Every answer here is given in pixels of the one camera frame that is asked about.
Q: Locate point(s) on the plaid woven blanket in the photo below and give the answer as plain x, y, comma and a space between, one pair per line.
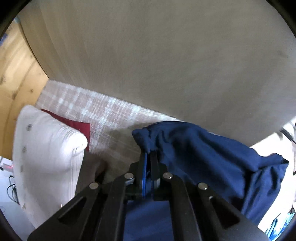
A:
92, 104

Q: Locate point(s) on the beige folded buttoned garment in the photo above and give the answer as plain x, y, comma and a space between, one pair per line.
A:
46, 157

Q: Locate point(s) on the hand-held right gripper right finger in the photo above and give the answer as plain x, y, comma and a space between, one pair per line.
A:
154, 166

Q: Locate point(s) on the dark red folded cloth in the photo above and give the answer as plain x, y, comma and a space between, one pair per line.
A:
78, 127

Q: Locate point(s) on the light wooden panel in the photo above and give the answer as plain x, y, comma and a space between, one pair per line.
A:
161, 58

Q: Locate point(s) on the pine plank board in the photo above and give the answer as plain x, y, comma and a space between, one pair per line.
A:
18, 81

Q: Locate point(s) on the white power strip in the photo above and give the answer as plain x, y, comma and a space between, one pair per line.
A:
5, 165

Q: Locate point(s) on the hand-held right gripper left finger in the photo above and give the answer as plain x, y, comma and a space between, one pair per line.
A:
138, 171

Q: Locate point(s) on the navy blue shirt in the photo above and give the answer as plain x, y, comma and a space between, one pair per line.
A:
196, 150

